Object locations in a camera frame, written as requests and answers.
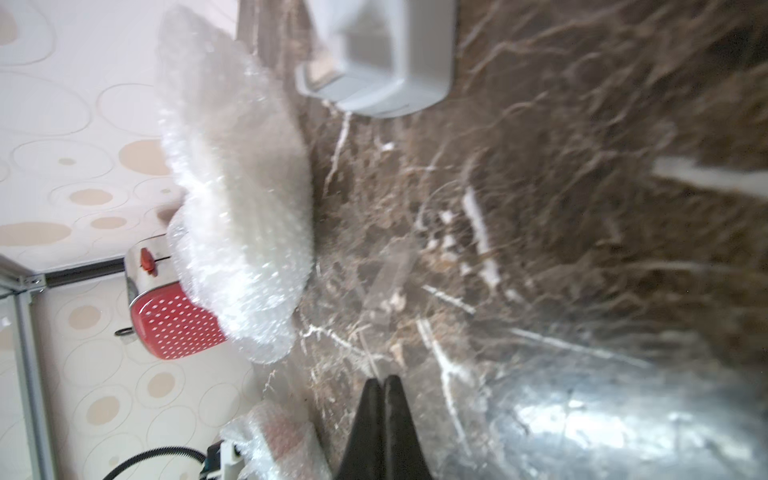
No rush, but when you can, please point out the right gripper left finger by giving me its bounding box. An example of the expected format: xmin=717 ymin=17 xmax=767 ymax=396
xmin=335 ymin=378 xmax=384 ymax=480

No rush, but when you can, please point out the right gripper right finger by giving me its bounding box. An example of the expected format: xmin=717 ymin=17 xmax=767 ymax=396
xmin=383 ymin=375 xmax=433 ymax=480

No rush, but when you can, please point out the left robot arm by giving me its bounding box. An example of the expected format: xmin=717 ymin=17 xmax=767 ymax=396
xmin=104 ymin=440 xmax=245 ymax=479

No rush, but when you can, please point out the bubble wrap sheet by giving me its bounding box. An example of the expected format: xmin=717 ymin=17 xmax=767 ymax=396
xmin=155 ymin=4 xmax=316 ymax=337
xmin=220 ymin=400 xmax=332 ymax=479
xmin=167 ymin=205 xmax=307 ymax=364

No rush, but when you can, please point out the red silver toaster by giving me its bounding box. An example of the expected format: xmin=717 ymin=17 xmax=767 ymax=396
xmin=114 ymin=235 xmax=226 ymax=360

